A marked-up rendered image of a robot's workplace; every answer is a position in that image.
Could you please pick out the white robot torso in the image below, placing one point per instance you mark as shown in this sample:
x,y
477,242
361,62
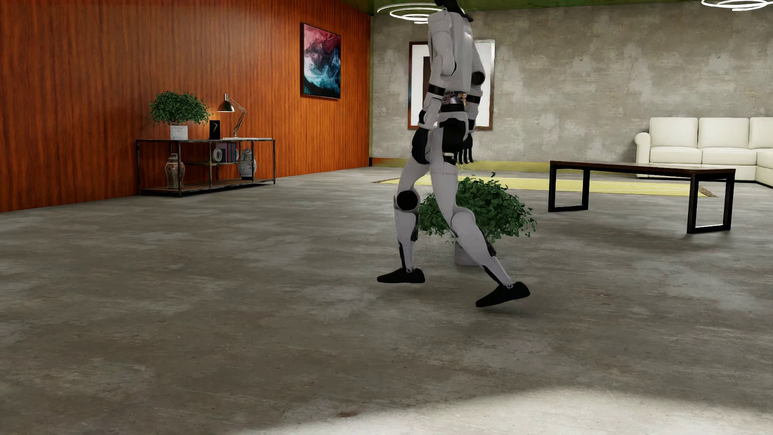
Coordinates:
x,y
454,51

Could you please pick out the small green potted plant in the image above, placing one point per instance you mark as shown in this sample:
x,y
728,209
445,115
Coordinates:
x,y
178,109

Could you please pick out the yellow floor rug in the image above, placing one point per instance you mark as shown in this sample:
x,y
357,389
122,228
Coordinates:
x,y
567,185

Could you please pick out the white right robot leg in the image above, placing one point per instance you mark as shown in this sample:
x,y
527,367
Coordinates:
x,y
407,212

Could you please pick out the stack of books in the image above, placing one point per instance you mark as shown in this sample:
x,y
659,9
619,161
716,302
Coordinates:
x,y
226,153

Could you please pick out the white framed wall picture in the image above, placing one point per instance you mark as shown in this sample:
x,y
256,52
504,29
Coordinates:
x,y
487,84

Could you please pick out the white robot leg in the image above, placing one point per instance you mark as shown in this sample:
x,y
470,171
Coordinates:
x,y
460,225
407,212

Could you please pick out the black robot foot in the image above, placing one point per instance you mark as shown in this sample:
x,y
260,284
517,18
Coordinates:
x,y
401,276
502,294

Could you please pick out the black picture frame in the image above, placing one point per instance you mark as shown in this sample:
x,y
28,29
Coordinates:
x,y
214,130

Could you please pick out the large green floor plant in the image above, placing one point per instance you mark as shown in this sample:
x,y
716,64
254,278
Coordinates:
x,y
496,208

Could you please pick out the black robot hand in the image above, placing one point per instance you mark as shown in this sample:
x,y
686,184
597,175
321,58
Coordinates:
x,y
465,148
420,146

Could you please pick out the brass desk lamp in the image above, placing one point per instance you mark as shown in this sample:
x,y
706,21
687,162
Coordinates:
x,y
232,109

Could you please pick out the white sectional sofa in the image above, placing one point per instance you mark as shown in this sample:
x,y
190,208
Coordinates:
x,y
706,148

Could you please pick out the black right robot foot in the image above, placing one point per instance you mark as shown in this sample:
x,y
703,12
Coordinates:
x,y
401,276

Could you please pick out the grey ceramic vase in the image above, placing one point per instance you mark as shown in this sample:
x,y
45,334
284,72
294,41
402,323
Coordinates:
x,y
246,164

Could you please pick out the dark metal console table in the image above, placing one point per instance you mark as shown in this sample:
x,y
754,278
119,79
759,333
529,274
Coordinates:
x,y
205,164

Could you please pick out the abstract pink blue painting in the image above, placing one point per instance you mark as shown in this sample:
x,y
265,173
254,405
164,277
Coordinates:
x,y
320,61

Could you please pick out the brown patterned ceramic vase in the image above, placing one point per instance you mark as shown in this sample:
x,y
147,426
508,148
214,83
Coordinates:
x,y
174,171

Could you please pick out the black left robot foot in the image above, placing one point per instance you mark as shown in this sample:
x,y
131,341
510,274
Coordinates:
x,y
502,294

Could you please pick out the white left robot leg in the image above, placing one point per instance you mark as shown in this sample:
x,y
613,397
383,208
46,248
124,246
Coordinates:
x,y
460,225

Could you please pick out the black robot head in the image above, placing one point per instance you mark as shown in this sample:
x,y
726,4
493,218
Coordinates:
x,y
452,3

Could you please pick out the dark wooden coffee table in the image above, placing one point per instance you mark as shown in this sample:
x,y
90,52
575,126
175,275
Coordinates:
x,y
641,181

